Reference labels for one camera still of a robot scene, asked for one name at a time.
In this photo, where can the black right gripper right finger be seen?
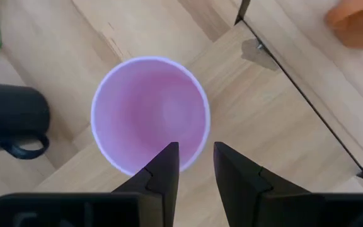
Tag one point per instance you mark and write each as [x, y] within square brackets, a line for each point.
[241, 189]

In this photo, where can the black mug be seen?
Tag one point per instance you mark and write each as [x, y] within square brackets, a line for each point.
[14, 110]

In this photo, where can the orange plastic cup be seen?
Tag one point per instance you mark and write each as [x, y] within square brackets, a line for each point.
[358, 25]

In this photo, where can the purple plastic mug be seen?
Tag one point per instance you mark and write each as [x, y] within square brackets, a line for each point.
[150, 113]

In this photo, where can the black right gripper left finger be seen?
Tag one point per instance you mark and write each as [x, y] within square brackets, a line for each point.
[162, 189]

